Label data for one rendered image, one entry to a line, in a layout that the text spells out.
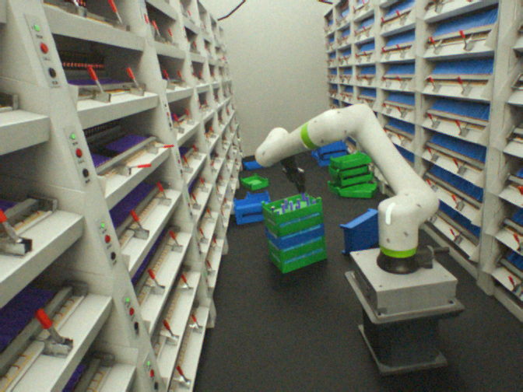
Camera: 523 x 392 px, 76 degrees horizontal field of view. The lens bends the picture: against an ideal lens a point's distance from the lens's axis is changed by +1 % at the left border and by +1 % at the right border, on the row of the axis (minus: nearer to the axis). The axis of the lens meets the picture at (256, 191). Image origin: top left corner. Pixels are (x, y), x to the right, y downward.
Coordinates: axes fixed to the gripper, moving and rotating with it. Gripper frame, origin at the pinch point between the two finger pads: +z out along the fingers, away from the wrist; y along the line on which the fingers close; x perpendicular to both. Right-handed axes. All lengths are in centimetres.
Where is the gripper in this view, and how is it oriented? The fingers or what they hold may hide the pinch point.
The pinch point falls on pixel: (300, 187)
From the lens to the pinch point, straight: 190.8
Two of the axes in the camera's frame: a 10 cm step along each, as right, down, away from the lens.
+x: -5.0, 7.1, -5.0
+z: 4.0, 7.0, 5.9
